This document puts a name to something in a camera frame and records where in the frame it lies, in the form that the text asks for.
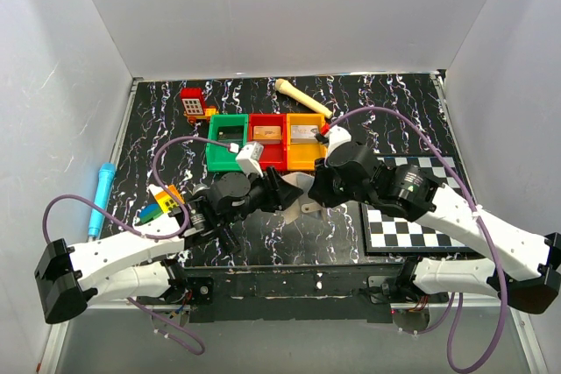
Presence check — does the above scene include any silver card box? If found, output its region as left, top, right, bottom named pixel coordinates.
left=290, top=124, right=319, bottom=145

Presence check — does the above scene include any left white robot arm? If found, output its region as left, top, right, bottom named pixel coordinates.
left=34, top=167, right=304, bottom=324

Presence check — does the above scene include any red plastic bin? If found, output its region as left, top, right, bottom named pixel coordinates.
left=247, top=114, right=287, bottom=171

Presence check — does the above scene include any colourful toy block building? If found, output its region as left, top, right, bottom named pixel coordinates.
left=137, top=184, right=179, bottom=225

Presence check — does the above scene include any green plastic bin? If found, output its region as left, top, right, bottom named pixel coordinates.
left=206, top=114, right=249, bottom=173

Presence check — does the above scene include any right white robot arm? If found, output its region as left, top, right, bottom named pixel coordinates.
left=309, top=142, right=560, bottom=314

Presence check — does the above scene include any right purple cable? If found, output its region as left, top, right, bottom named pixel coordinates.
left=323, top=106, right=509, bottom=370

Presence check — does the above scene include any beige leather card holder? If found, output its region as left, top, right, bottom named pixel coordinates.
left=281, top=172, right=328, bottom=224

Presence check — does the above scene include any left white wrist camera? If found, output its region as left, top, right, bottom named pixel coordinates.
left=236, top=141, right=264, bottom=177

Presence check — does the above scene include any checkered chess board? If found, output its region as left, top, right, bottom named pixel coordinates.
left=360, top=155, right=475, bottom=256

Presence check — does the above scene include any orange card box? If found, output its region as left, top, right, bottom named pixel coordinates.
left=252, top=125, right=282, bottom=145

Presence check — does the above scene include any beige toy microphone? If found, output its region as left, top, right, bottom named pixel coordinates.
left=274, top=78, right=333, bottom=119

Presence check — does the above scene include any black card box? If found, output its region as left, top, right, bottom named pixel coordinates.
left=217, top=125, right=245, bottom=145

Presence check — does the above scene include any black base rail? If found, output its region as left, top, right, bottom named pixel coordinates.
left=135, top=266, right=452, bottom=325

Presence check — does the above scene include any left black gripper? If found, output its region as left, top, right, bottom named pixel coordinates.
left=220, top=166, right=302, bottom=229

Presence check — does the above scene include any blue toy microphone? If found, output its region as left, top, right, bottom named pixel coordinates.
left=88, top=162, right=116, bottom=241

